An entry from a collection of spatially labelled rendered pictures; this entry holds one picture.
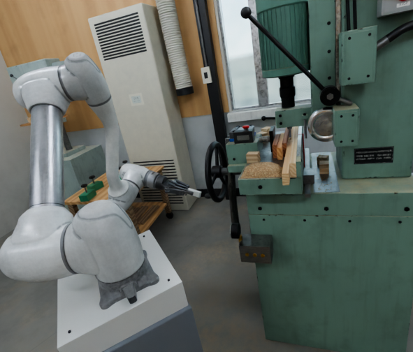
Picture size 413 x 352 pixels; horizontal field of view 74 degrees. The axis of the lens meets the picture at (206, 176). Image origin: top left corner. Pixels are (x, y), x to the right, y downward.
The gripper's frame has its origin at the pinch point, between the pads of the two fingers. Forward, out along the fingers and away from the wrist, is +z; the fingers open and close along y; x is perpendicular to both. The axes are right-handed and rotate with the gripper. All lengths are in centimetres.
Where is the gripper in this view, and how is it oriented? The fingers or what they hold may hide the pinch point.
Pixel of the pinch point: (193, 192)
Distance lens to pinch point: 140.1
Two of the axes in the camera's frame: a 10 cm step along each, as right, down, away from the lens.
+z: 9.4, 2.8, -2.1
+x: -1.5, 8.7, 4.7
